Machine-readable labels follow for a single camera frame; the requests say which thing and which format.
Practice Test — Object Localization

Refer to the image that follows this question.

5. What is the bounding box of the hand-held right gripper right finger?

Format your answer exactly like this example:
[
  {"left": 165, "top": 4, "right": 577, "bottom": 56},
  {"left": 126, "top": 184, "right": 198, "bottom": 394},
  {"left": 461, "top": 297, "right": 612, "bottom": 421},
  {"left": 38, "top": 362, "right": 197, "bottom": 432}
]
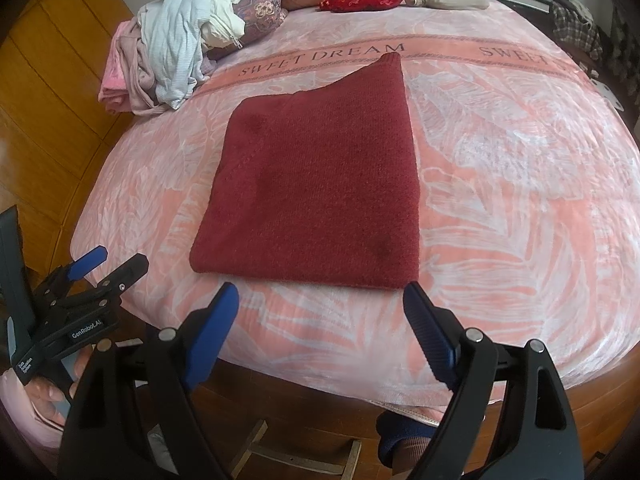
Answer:
[{"left": 402, "top": 282, "right": 586, "bottom": 480}]

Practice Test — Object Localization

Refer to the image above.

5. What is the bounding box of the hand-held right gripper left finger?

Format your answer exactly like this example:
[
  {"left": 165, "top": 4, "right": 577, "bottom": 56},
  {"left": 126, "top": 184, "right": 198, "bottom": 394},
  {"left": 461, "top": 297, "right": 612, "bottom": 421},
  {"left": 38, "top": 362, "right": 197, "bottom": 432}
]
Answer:
[{"left": 57, "top": 282, "right": 240, "bottom": 480}]

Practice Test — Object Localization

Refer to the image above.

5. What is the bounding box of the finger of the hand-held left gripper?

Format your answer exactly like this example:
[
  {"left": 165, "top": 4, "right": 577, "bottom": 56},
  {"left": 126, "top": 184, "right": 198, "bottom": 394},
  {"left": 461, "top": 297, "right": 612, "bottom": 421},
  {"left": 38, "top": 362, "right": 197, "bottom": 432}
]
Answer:
[
  {"left": 47, "top": 246, "right": 108, "bottom": 303},
  {"left": 75, "top": 254, "right": 150, "bottom": 311}
]

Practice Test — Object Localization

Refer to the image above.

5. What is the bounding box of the dark red knit sweater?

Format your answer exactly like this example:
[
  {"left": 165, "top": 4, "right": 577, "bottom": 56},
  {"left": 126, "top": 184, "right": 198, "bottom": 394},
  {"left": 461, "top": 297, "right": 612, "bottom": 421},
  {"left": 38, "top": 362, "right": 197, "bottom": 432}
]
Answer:
[{"left": 189, "top": 52, "right": 421, "bottom": 291}]

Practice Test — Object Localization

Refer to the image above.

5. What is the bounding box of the person's left forearm pink sleeve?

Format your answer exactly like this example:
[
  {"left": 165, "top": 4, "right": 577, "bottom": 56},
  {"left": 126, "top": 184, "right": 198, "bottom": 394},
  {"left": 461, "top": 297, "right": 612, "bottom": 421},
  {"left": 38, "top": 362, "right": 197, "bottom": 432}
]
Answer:
[{"left": 0, "top": 370, "right": 66, "bottom": 473}]

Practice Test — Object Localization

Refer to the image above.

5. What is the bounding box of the person's left hand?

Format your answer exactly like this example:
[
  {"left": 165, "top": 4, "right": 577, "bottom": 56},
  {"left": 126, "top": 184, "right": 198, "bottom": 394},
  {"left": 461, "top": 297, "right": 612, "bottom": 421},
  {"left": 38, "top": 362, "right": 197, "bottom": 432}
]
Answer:
[{"left": 32, "top": 347, "right": 96, "bottom": 431}]

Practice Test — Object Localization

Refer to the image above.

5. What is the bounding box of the navy blue slipper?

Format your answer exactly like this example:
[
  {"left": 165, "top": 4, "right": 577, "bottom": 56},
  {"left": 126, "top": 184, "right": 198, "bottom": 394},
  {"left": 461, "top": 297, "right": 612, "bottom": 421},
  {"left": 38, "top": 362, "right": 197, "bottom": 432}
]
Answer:
[{"left": 375, "top": 409, "right": 442, "bottom": 471}]

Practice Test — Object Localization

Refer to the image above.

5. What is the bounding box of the wooden stool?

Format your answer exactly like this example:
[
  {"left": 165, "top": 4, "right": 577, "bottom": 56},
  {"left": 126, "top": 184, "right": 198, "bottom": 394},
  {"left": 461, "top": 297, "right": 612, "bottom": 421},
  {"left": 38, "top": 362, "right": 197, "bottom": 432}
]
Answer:
[{"left": 232, "top": 417, "right": 363, "bottom": 480}]

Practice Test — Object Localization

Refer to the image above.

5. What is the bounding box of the pink leaf print blanket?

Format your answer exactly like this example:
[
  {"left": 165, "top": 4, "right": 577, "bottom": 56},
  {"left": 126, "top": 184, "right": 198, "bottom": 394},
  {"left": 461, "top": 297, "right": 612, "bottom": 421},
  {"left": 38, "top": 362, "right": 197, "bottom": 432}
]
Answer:
[{"left": 70, "top": 0, "right": 640, "bottom": 411}]

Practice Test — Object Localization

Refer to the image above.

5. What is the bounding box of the pink folded towel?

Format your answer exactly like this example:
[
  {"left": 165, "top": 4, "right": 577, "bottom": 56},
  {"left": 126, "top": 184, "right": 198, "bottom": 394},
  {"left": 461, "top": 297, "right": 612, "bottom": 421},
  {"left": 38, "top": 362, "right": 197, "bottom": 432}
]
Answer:
[{"left": 98, "top": 50, "right": 137, "bottom": 115}]

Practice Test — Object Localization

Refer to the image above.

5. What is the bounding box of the mauve pink garment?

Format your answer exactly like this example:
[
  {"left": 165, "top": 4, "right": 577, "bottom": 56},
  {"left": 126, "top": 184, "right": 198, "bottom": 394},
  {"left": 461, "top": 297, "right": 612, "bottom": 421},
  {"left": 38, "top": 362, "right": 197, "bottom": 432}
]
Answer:
[{"left": 114, "top": 20, "right": 217, "bottom": 117}]

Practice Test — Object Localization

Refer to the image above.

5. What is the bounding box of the white striped garment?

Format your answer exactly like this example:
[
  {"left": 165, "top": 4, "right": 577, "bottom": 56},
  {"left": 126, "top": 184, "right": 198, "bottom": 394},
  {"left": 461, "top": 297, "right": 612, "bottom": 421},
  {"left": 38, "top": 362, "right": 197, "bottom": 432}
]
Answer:
[{"left": 137, "top": 0, "right": 221, "bottom": 111}]

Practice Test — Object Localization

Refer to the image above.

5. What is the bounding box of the cream white garment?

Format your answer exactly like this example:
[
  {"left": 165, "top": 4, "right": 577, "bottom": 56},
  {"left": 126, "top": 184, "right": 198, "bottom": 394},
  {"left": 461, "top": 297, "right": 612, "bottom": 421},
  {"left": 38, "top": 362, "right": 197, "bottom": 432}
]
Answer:
[{"left": 202, "top": 0, "right": 248, "bottom": 51}]

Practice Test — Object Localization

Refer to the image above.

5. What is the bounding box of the patterned purple pillow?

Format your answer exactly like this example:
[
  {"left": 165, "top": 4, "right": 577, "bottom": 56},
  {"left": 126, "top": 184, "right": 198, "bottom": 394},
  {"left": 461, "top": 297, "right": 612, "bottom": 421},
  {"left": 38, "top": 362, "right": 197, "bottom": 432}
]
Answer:
[{"left": 207, "top": 0, "right": 289, "bottom": 61}]

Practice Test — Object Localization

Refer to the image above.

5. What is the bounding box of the red patterned cloth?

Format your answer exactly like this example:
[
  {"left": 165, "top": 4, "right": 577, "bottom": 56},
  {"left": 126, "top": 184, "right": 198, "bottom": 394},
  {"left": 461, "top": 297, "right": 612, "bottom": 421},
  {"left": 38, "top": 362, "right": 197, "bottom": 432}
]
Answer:
[{"left": 320, "top": 0, "right": 405, "bottom": 14}]

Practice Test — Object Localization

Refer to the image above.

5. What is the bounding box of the plaid shirt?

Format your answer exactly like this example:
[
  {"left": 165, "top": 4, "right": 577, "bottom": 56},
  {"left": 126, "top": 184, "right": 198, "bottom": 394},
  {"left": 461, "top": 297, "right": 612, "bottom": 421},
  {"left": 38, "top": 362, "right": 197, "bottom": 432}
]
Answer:
[{"left": 549, "top": 0, "right": 604, "bottom": 57}]

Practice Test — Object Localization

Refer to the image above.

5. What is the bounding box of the wooden bed frame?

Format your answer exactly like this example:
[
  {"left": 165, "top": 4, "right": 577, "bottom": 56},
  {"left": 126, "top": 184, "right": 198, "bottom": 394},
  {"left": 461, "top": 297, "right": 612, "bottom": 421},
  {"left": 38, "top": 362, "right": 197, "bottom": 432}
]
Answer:
[{"left": 120, "top": 337, "right": 640, "bottom": 480}]

